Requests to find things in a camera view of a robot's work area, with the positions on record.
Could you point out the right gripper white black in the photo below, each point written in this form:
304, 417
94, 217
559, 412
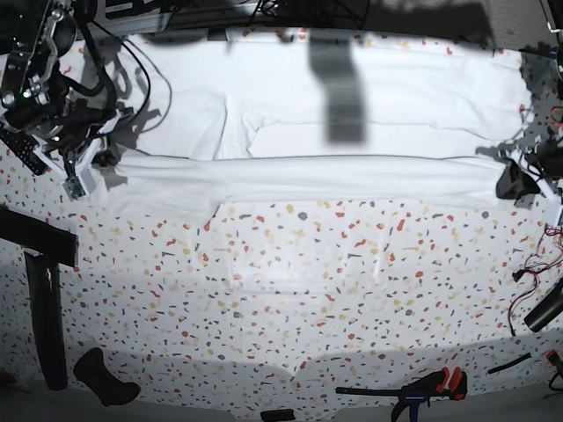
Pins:
74, 163

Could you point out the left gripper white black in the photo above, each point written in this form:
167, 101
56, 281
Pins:
521, 177

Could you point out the white T-shirt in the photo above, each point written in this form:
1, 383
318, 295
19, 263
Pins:
267, 120

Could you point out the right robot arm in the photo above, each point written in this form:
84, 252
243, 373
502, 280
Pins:
50, 121

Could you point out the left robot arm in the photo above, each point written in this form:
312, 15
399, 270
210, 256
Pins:
542, 73

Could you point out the black remote control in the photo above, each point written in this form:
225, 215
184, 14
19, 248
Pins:
23, 146

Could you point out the black cylinder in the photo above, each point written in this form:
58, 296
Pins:
547, 310

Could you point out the small red black connector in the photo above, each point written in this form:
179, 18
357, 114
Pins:
553, 357

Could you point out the black and red bar clamp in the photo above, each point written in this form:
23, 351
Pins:
411, 396

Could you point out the black game controller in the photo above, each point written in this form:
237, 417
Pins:
92, 372

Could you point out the terrazzo pattern tablecloth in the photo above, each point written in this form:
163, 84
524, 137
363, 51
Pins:
272, 305

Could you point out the small black box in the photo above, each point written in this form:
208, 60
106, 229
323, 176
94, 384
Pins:
279, 415

